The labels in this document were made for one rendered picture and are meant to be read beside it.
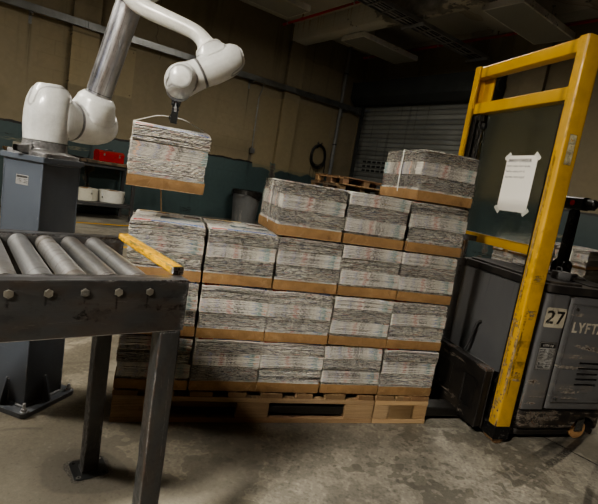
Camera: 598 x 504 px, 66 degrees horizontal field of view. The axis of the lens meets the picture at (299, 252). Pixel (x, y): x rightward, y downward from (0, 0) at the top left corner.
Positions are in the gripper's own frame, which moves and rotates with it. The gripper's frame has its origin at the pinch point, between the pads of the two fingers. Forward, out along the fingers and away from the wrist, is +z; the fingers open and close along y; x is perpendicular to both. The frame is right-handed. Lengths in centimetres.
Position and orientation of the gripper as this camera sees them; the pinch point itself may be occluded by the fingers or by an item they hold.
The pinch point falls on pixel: (175, 101)
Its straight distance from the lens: 203.1
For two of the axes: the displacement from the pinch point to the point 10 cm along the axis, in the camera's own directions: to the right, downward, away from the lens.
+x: 9.4, 1.2, 3.1
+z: -3.0, -1.1, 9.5
